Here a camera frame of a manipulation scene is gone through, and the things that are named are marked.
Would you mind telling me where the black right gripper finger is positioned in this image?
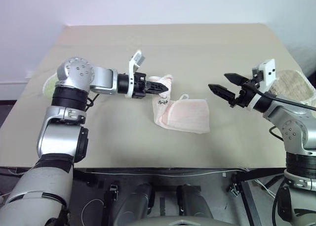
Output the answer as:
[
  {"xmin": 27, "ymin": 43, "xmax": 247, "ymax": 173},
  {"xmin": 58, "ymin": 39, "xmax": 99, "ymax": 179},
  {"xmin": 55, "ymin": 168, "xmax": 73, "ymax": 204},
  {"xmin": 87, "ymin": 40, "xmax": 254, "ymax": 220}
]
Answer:
[
  {"xmin": 207, "ymin": 83, "xmax": 237, "ymax": 104},
  {"xmin": 224, "ymin": 73, "xmax": 250, "ymax": 86}
]

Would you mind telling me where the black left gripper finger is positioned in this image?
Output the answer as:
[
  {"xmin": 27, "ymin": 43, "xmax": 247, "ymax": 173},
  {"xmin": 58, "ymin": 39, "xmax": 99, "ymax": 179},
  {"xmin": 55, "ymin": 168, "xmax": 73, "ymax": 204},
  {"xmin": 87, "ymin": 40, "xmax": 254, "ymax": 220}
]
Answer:
[
  {"xmin": 147, "ymin": 80, "xmax": 170, "ymax": 89},
  {"xmin": 147, "ymin": 87, "xmax": 170, "ymax": 96}
]

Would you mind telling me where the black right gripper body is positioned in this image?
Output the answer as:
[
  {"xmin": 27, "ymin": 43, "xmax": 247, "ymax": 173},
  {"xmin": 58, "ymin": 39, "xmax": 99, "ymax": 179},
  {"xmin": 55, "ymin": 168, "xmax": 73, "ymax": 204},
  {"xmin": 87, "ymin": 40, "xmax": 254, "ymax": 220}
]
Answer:
[{"xmin": 228, "ymin": 78, "xmax": 260, "ymax": 109}]

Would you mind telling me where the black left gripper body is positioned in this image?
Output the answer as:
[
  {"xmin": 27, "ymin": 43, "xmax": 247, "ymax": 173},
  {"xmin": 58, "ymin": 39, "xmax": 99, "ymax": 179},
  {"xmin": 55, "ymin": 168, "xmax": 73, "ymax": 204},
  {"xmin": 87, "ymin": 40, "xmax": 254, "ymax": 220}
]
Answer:
[{"xmin": 129, "ymin": 72, "xmax": 149, "ymax": 99}]

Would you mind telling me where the pink towel with black print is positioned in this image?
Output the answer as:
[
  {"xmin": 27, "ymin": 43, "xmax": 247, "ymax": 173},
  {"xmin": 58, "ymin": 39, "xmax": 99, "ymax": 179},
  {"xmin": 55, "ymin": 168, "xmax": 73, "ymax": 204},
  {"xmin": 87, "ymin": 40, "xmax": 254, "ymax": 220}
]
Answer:
[{"xmin": 151, "ymin": 74, "xmax": 211, "ymax": 134}]

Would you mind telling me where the folded beige towel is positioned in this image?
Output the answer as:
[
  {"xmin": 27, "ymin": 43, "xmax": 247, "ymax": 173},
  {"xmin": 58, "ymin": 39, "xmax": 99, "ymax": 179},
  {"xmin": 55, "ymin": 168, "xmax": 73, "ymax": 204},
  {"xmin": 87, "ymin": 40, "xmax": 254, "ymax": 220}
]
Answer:
[{"xmin": 267, "ymin": 69, "xmax": 316, "ymax": 107}]

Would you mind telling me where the folded green towel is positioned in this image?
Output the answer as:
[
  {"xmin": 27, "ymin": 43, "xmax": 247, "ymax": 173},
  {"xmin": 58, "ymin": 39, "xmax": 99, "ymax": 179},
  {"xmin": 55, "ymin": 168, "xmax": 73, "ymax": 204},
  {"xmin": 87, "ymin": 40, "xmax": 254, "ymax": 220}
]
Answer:
[{"xmin": 42, "ymin": 72, "xmax": 60, "ymax": 98}]

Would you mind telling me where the dark rounded robot leg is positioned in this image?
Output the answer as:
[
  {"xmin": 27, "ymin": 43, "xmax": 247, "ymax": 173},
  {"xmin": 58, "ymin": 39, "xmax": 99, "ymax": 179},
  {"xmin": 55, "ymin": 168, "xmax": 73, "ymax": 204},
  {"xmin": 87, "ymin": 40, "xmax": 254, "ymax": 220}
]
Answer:
[
  {"xmin": 116, "ymin": 182, "xmax": 156, "ymax": 221},
  {"xmin": 176, "ymin": 183, "xmax": 214, "ymax": 219}
]

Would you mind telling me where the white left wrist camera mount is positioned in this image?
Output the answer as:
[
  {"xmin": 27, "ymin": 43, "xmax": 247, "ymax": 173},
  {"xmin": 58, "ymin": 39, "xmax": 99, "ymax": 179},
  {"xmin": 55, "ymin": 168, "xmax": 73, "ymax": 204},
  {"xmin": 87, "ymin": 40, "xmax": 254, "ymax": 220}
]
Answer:
[{"xmin": 124, "ymin": 50, "xmax": 147, "ymax": 99}]

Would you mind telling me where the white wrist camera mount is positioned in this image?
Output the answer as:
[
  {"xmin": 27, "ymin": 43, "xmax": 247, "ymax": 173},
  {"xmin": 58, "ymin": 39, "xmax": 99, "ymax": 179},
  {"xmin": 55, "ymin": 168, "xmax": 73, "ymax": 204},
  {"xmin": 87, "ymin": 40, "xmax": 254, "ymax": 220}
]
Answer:
[
  {"xmin": 124, "ymin": 50, "xmax": 147, "ymax": 99},
  {"xmin": 251, "ymin": 58, "xmax": 276, "ymax": 94}
]

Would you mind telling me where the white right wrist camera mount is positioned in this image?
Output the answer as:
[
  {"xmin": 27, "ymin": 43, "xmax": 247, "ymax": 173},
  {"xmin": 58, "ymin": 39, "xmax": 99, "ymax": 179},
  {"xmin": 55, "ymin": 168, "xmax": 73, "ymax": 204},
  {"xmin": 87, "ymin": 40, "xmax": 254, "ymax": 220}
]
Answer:
[{"xmin": 251, "ymin": 58, "xmax": 276, "ymax": 94}]

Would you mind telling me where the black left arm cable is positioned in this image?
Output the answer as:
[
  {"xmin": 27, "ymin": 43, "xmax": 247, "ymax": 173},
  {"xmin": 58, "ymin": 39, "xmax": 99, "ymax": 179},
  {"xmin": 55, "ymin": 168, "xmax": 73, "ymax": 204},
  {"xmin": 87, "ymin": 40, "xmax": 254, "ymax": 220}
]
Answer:
[{"xmin": 85, "ymin": 92, "xmax": 100, "ymax": 112}]

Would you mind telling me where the thin white cable under table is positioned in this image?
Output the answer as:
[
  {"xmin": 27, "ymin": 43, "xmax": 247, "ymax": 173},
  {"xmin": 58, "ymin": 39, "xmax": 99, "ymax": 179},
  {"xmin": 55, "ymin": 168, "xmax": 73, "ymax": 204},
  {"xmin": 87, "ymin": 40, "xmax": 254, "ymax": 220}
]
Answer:
[{"xmin": 74, "ymin": 167, "xmax": 250, "ymax": 179}]

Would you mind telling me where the metal table frame clamp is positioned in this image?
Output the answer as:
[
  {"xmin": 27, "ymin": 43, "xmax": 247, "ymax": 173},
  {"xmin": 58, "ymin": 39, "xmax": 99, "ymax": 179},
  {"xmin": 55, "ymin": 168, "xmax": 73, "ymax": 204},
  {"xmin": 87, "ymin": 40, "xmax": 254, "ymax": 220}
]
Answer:
[
  {"xmin": 228, "ymin": 181, "xmax": 240, "ymax": 196},
  {"xmin": 109, "ymin": 185, "xmax": 118, "ymax": 202}
]

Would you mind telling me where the black table frame bar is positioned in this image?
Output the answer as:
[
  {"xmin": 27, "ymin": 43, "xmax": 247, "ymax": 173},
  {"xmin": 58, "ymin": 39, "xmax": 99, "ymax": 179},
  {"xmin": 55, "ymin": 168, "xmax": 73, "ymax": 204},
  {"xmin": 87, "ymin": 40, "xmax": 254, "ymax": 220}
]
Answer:
[{"xmin": 233, "ymin": 167, "xmax": 287, "ymax": 226}]

